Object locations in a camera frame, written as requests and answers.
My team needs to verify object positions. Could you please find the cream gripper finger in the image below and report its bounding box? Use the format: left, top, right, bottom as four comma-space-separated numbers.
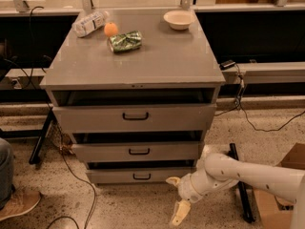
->
170, 199, 191, 226
166, 177, 180, 187

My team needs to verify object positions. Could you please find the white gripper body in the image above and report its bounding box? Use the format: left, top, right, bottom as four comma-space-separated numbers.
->
178, 170, 210, 203

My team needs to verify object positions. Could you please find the grey bottom drawer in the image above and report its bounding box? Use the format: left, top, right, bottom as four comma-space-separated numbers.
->
86, 167, 193, 185

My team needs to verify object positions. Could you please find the grey drawer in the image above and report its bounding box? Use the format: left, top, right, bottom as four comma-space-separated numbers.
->
53, 104, 215, 133
72, 141, 203, 162
86, 167, 193, 185

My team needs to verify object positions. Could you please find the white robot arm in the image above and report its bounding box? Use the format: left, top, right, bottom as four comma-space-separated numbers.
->
166, 153, 305, 229

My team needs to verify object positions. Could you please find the grey middle drawer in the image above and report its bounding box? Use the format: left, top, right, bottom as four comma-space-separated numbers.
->
72, 141, 203, 162

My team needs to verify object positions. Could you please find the grey drawer cabinet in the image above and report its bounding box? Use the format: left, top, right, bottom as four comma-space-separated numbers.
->
40, 9, 224, 171

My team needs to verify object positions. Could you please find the grey top drawer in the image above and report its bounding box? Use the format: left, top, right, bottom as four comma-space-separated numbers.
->
53, 104, 215, 133

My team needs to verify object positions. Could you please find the black metal floor bar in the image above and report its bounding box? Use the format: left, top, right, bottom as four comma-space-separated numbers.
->
229, 143, 255, 223

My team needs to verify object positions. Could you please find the brown cardboard box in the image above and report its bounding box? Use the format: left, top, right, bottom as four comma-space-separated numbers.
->
254, 143, 305, 229

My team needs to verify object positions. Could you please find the small black power adapter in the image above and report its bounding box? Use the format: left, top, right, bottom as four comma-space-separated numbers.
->
219, 60, 235, 71

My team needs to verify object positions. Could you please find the black table leg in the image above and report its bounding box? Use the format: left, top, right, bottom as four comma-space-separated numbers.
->
29, 110, 53, 165

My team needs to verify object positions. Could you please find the green crushed can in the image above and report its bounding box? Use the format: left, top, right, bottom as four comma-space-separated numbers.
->
109, 31, 142, 52

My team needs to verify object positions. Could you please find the white paper bowl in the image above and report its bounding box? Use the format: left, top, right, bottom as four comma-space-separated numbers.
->
163, 10, 195, 31

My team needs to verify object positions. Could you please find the orange fruit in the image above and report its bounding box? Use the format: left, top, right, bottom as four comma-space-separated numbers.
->
104, 22, 118, 37

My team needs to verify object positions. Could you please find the clear plastic water bottle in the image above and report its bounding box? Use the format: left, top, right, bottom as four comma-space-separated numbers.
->
71, 11, 109, 37

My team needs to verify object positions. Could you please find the black floor cable left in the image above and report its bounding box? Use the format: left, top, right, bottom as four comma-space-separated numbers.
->
46, 112, 98, 229

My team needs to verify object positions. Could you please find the black floor cable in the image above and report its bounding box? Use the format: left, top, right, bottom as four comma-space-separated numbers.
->
46, 112, 98, 229
214, 64, 305, 134

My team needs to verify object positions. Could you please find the black floor cable right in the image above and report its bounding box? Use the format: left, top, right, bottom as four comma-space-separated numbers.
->
214, 64, 305, 134

